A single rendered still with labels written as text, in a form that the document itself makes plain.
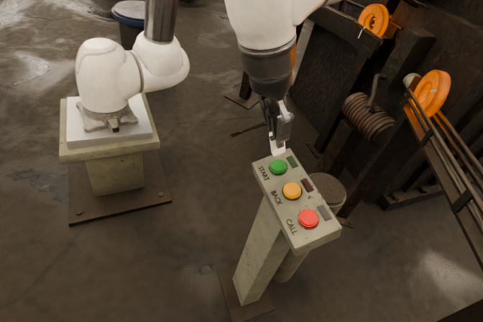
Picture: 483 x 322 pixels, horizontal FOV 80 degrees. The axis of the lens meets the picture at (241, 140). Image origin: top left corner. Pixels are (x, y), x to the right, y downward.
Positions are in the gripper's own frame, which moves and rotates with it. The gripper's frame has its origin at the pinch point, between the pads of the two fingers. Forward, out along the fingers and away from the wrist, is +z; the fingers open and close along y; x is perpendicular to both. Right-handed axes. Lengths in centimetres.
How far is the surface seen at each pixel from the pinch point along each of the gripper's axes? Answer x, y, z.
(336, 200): -12.2, -7.6, 23.0
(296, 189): -0.5, -7.7, 8.6
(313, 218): -0.3, -15.4, 8.7
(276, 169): 1.2, -0.6, 8.6
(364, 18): -72, 65, 22
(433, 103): -53, 5, 17
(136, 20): 26, 133, 19
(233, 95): -14, 114, 77
